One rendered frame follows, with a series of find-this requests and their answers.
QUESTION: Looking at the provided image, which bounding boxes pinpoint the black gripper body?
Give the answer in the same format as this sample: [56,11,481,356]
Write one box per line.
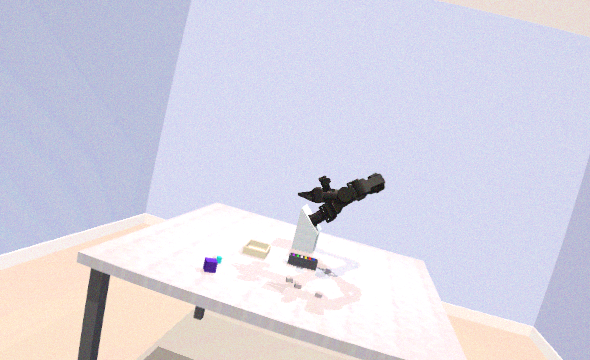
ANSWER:
[315,187,337,204]

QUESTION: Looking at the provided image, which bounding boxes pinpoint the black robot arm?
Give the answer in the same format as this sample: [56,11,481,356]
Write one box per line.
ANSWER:
[308,173,385,227]

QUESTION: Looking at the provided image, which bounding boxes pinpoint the beige rectangular tray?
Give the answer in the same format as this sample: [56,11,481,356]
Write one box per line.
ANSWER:
[242,239,271,260]

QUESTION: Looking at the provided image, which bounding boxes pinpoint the purple cube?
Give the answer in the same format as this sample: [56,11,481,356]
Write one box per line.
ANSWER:
[203,257,218,273]

